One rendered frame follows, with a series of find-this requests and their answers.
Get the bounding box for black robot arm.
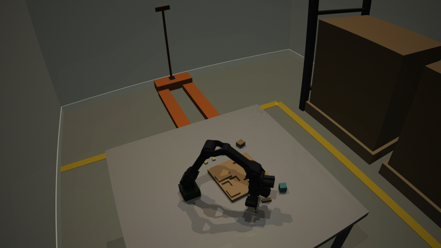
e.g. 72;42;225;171
180;140;275;198

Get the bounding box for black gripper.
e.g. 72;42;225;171
245;185;260;207

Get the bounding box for teal cube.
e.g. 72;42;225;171
278;183;287;193

